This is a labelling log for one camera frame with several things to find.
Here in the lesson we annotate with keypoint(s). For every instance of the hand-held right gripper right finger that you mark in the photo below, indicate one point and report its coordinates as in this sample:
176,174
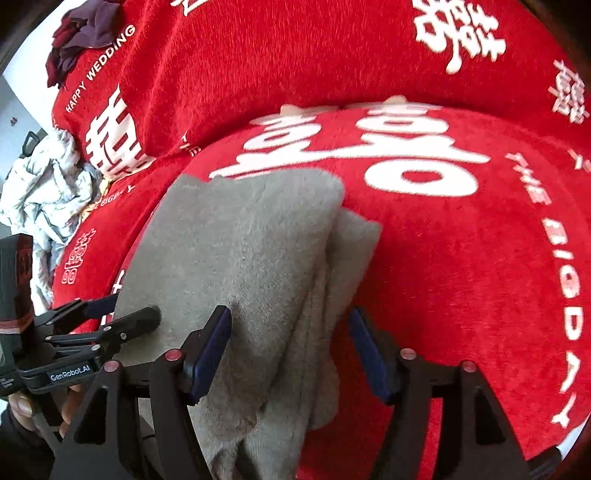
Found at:
369,360

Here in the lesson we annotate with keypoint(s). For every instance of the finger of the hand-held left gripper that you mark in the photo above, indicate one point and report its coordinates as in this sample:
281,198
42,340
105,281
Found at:
99,305
138,319

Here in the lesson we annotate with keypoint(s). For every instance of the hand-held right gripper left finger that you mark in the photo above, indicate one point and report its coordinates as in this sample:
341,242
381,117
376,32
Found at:
210,355

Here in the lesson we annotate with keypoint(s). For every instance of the grey fleece garment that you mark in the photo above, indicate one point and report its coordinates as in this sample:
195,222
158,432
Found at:
240,240

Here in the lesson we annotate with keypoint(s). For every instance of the person's left forearm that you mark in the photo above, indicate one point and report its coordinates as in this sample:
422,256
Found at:
23,452

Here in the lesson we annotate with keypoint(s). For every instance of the person's left hand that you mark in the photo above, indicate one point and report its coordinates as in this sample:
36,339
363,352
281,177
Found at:
21,406

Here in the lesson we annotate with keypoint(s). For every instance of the white crumpled cloth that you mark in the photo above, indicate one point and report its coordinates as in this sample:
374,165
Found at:
46,184

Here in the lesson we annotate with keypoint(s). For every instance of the red printed blanket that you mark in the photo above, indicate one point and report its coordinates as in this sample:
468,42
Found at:
286,50
461,277

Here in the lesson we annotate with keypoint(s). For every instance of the maroon garment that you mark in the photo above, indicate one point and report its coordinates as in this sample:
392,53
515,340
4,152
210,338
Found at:
67,32

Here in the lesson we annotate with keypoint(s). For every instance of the purple garment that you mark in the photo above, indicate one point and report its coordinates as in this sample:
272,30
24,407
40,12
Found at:
94,27

